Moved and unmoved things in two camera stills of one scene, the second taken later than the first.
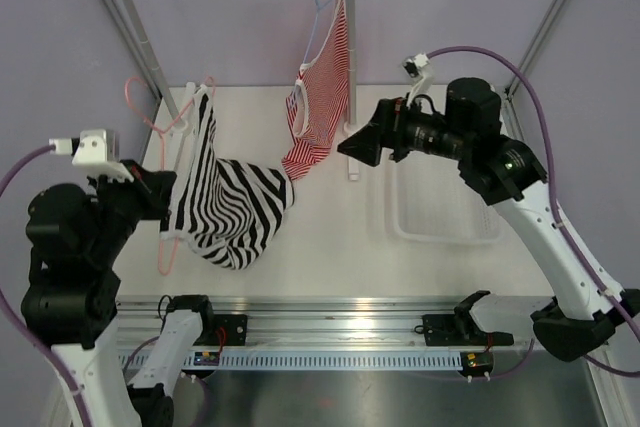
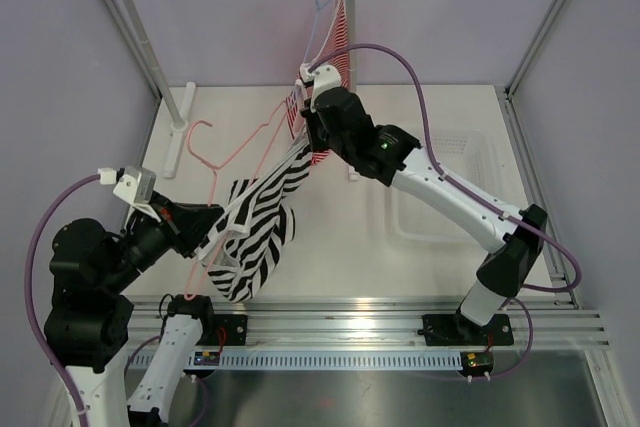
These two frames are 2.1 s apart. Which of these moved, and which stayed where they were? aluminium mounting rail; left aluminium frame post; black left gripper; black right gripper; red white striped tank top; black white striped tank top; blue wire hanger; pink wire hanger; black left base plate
Moved: black white striped tank top; black left gripper; pink wire hanger; black right gripper
Stayed: left aluminium frame post; aluminium mounting rail; red white striped tank top; blue wire hanger; black left base plate
